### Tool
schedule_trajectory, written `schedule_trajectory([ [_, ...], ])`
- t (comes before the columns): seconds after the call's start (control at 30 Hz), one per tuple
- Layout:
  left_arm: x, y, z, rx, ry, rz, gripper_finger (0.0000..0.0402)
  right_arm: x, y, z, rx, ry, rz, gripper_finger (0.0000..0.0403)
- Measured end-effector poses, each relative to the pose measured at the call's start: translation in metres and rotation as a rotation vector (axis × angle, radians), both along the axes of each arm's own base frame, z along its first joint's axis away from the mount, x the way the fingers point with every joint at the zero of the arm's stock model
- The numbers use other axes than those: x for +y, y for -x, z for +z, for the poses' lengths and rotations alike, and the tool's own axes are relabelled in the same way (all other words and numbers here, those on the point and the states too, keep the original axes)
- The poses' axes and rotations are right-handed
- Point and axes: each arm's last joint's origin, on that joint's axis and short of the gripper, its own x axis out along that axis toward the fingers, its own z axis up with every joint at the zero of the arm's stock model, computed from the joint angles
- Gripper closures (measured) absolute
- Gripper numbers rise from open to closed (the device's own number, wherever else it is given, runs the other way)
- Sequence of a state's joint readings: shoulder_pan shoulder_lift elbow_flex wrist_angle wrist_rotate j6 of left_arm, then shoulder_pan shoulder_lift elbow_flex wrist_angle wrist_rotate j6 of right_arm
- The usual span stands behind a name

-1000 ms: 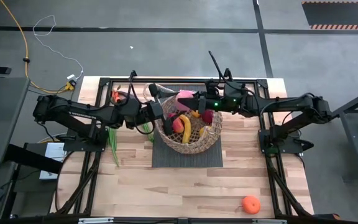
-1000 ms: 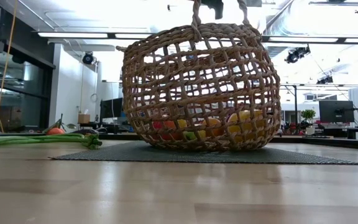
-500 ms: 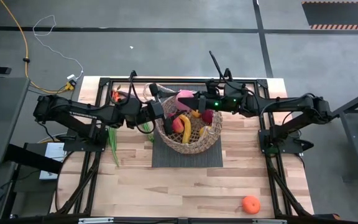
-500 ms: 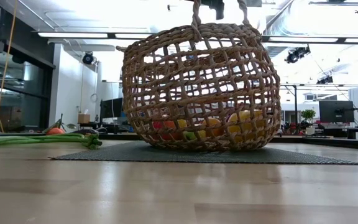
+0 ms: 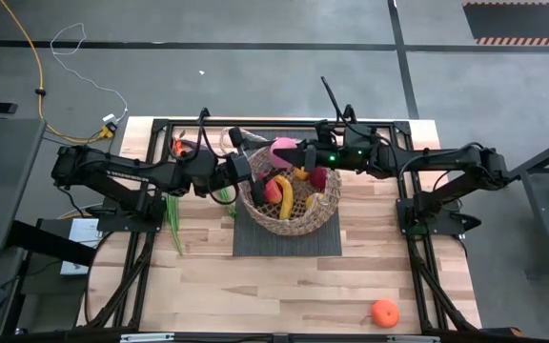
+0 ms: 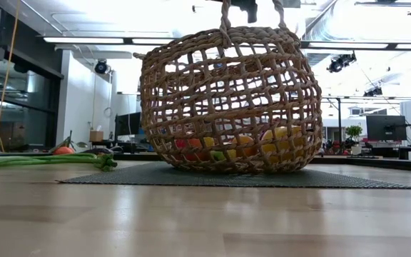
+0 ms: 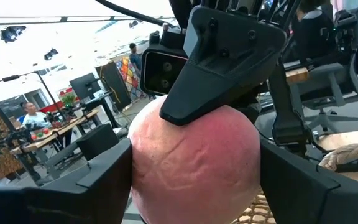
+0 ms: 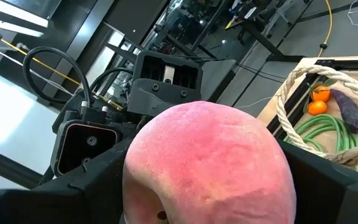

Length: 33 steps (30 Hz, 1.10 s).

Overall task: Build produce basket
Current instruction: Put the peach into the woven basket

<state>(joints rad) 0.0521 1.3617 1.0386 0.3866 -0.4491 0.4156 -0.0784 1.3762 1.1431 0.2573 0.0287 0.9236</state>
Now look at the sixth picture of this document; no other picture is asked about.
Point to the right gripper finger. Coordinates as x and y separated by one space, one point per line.
252 7

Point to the woven seagrass basket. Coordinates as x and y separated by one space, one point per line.
227 39

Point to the small yellow-orange fruit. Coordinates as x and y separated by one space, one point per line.
244 146

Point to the yellow lemon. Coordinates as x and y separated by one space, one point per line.
282 144

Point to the purple eggplant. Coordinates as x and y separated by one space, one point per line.
96 151

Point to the green onion bunch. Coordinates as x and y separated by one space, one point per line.
48 160

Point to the black ceiling spotlight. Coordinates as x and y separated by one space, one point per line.
373 92
339 63
100 66

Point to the potted green plant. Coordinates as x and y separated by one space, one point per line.
353 132

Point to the black computer monitor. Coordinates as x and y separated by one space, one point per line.
127 123
385 126

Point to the overhead light bar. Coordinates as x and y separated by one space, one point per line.
84 40

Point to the dark grey placemat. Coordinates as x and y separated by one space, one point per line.
155 176

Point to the cardboard box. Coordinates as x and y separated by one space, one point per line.
96 136

